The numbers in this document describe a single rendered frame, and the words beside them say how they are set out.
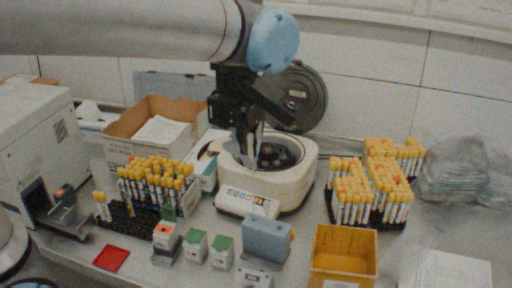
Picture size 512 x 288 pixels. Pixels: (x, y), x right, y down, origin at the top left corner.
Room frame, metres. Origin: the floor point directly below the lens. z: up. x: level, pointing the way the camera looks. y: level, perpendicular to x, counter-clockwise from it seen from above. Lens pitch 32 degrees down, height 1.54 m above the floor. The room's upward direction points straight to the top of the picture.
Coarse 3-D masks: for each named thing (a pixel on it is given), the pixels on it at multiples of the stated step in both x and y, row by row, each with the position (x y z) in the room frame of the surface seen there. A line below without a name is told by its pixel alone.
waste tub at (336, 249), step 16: (320, 224) 0.58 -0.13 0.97; (320, 240) 0.58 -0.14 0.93; (336, 240) 0.57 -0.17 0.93; (352, 240) 0.56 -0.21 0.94; (368, 240) 0.55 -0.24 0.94; (320, 256) 0.56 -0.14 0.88; (336, 256) 0.56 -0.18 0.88; (352, 256) 0.56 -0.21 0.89; (368, 256) 0.54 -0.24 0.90; (320, 272) 0.45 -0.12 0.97; (336, 272) 0.44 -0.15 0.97; (352, 272) 0.51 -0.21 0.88; (368, 272) 0.50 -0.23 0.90
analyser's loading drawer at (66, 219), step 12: (36, 204) 0.69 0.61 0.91; (48, 204) 0.69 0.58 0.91; (60, 204) 0.66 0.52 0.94; (36, 216) 0.64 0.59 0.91; (48, 216) 0.62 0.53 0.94; (60, 216) 0.64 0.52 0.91; (72, 216) 0.64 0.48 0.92; (84, 216) 0.65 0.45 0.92; (60, 228) 0.60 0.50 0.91; (72, 228) 0.60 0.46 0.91; (84, 228) 0.60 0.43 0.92
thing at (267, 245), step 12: (252, 216) 0.60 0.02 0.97; (264, 216) 0.60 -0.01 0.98; (252, 228) 0.57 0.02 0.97; (264, 228) 0.57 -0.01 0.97; (276, 228) 0.57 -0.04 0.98; (288, 228) 0.57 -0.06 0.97; (252, 240) 0.57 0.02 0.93; (264, 240) 0.56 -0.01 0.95; (276, 240) 0.55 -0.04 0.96; (288, 240) 0.56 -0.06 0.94; (252, 252) 0.57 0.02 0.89; (264, 252) 0.56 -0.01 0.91; (276, 252) 0.55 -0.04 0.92; (288, 252) 0.57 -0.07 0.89; (264, 264) 0.54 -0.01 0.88; (276, 264) 0.54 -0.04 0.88
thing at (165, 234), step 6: (162, 222) 0.60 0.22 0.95; (168, 222) 0.60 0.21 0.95; (156, 228) 0.58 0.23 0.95; (162, 228) 0.58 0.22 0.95; (168, 228) 0.58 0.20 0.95; (174, 228) 0.59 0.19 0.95; (156, 234) 0.57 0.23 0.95; (162, 234) 0.57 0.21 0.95; (168, 234) 0.57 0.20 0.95; (174, 234) 0.58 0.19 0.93; (156, 240) 0.56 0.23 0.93; (162, 240) 0.56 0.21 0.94; (168, 240) 0.56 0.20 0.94; (174, 240) 0.58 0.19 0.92; (162, 246) 0.56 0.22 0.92; (168, 246) 0.56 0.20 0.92
